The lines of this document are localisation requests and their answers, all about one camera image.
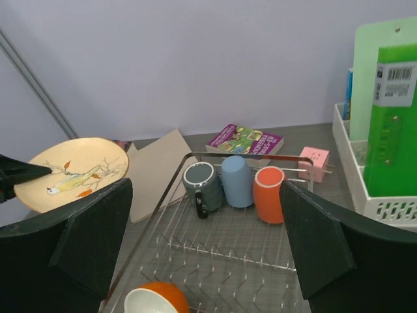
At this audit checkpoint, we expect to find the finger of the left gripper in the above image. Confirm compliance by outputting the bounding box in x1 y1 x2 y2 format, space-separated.
0 155 52 203

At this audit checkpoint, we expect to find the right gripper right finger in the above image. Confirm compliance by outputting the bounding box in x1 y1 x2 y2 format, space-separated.
280 181 416 312

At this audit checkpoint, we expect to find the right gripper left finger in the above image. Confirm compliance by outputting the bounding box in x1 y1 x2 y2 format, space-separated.
1 178 133 312

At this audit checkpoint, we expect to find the beige bird plate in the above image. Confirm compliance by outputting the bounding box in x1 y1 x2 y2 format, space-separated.
14 138 129 213

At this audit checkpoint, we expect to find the orange white bowl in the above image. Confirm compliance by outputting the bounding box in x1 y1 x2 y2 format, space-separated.
124 282 190 312

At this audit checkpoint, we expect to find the white file organizer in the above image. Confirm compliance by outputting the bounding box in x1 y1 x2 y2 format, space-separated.
332 103 416 232

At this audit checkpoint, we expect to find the bright green folder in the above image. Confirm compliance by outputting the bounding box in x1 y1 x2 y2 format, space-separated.
363 42 417 198

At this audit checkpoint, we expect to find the blue Jane Eyre book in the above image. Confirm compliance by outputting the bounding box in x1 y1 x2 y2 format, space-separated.
112 140 132 152

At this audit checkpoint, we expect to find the orange cup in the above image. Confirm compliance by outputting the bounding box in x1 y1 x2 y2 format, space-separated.
253 166 285 224

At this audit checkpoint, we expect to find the beige cardboard notebook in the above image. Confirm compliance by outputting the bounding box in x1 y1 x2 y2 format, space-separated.
126 129 191 223

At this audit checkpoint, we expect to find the blue cup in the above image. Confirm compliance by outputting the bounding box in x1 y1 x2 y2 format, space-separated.
221 155 254 208

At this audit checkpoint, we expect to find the grey mug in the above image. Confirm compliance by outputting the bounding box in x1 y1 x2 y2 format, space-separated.
182 161 225 219

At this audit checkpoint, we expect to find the blue book in organizer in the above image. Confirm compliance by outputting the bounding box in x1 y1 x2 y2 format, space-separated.
342 68 353 120

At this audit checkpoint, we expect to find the purple treehouse book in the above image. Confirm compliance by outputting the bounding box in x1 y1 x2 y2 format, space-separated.
206 124 285 155

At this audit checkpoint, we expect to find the light green clipboard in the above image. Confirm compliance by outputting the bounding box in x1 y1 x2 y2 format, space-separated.
349 16 416 141

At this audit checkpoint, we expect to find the metal wire dish rack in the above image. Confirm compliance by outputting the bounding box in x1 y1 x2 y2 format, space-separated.
97 151 315 313

